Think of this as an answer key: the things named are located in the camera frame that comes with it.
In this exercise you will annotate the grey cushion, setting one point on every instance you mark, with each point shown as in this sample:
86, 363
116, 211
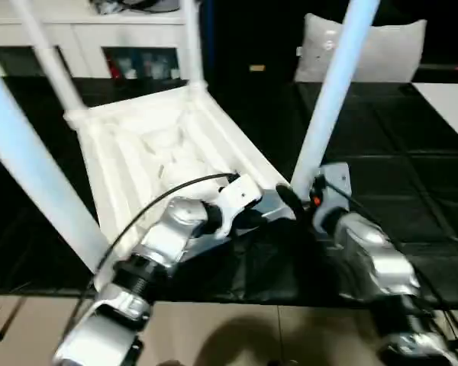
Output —
397, 53

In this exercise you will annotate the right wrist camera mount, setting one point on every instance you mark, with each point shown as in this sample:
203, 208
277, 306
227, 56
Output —
336, 183

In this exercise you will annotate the black metal table frame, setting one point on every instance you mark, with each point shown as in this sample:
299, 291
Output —
0, 329

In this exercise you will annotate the white flat board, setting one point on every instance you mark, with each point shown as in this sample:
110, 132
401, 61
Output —
450, 110

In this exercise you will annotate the black horizontal bar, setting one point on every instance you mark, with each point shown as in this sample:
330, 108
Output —
446, 68

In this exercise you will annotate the grey round container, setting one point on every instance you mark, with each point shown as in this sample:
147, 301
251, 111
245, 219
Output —
149, 4

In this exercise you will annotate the white plastic table top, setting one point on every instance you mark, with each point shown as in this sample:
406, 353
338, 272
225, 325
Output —
137, 122

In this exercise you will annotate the white cabinet with glass doors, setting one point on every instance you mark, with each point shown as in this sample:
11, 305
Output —
99, 34

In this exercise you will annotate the black box with gold label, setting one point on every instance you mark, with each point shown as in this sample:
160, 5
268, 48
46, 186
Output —
252, 38

